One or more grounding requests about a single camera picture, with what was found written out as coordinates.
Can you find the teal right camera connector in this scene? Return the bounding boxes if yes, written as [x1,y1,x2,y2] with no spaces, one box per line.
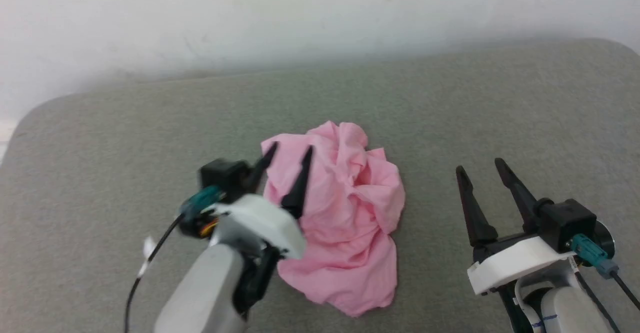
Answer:
[570,233,621,280]

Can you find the teal left camera connector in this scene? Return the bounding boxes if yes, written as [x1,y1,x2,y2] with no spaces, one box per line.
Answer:
[179,185,224,220]

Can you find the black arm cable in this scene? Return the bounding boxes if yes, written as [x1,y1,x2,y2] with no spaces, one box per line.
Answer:
[124,214,186,333]
[611,271,640,311]

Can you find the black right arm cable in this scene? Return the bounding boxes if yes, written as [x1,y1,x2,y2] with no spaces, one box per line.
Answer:
[611,271,640,311]

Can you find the grey fabric sofa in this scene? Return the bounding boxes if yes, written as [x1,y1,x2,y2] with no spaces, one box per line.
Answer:
[0,38,640,333]

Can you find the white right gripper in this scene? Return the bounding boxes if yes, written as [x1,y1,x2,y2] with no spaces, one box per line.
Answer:
[454,157,577,297]

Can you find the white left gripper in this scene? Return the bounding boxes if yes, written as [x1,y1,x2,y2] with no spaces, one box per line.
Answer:
[201,141,315,261]

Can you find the teal camera connector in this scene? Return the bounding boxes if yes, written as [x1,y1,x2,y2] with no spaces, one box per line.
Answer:
[179,185,224,220]
[570,233,621,280]

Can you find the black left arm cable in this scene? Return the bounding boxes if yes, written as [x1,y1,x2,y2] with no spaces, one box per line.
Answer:
[124,214,186,333]

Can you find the pink garment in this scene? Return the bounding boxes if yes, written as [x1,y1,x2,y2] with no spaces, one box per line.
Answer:
[260,120,406,318]

